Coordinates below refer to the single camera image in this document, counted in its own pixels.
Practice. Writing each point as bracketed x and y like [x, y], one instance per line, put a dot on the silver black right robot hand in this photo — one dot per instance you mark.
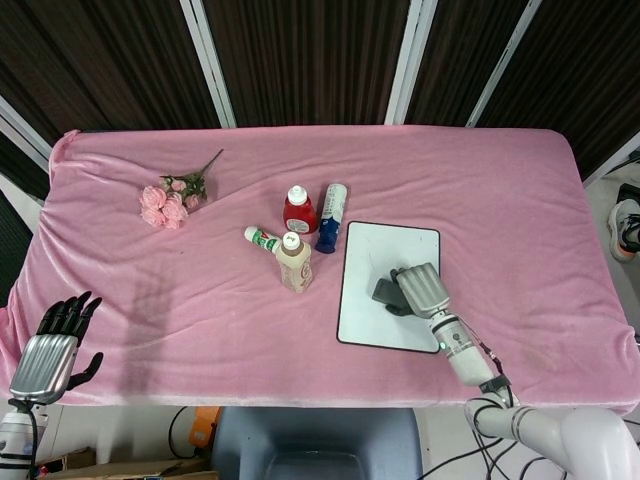
[422, 292]

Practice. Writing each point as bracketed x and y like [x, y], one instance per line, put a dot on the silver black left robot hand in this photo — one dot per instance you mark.
[45, 357]

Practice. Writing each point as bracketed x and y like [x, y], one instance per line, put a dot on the grey eraser block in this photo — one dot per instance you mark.
[386, 291]

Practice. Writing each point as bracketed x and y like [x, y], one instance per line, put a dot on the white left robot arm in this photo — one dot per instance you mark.
[17, 440]

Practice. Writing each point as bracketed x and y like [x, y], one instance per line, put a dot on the pink tablecloth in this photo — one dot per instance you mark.
[320, 260]

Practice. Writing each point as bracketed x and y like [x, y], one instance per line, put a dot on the blue and white bottle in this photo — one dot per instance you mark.
[331, 220]

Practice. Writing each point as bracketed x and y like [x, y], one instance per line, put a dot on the brown cardboard box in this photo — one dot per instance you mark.
[105, 465]

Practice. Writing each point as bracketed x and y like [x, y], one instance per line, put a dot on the beige bottle with brown cap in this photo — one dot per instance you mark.
[295, 265]

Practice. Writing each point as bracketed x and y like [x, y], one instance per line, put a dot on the red bottle with white cap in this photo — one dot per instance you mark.
[300, 212]

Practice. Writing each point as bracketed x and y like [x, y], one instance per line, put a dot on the small green white bottle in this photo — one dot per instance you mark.
[262, 240]

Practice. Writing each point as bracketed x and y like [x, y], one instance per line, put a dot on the orange device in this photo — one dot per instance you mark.
[204, 430]

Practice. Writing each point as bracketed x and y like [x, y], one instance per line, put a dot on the grey blue chair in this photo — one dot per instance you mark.
[315, 445]

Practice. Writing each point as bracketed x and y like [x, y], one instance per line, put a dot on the pink artificial flower bouquet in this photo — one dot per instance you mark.
[172, 200]

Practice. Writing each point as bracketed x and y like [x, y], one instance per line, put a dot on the white orange sneaker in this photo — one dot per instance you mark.
[623, 230]

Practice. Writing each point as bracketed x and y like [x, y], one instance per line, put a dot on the white whiteboard with black frame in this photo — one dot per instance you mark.
[372, 280]

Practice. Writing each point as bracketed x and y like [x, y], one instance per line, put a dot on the dark folding screen with white frame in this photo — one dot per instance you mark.
[320, 60]

